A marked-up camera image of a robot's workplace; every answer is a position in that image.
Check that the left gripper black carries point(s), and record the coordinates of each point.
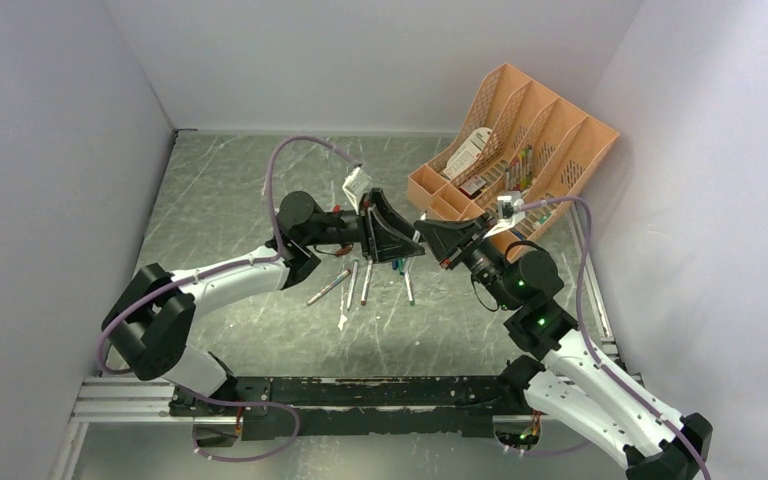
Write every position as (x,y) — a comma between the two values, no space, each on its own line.
(384,234)

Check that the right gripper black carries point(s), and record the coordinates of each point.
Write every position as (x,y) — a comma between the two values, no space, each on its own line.
(448,239)

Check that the white pen green end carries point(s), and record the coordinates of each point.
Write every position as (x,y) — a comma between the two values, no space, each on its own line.
(409,288)

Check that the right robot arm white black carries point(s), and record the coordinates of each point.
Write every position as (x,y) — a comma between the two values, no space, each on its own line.
(562,373)

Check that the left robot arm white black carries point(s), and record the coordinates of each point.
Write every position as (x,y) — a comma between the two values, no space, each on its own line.
(150,323)

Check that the white pen red tip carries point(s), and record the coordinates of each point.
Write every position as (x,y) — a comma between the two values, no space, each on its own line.
(329,287)

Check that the white pen brown end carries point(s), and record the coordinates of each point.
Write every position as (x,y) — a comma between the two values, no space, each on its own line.
(366,283)

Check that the white pen grey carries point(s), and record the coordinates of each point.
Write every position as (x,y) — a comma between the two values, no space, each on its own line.
(352,284)

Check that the pens bundle in organizer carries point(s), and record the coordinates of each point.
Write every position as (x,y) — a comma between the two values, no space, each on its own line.
(518,174)

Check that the orange plastic file organizer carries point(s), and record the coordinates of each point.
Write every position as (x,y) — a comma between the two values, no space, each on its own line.
(518,137)

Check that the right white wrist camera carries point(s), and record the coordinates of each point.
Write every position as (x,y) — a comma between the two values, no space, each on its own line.
(510,212)

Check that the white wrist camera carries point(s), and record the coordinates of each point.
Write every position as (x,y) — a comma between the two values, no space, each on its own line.
(355,186)
(510,212)

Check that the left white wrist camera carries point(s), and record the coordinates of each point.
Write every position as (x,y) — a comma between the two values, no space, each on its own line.
(355,186)

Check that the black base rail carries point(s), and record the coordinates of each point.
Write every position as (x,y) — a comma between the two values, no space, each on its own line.
(267,408)

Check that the aluminium frame rail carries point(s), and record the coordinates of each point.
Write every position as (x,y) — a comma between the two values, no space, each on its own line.
(116,400)

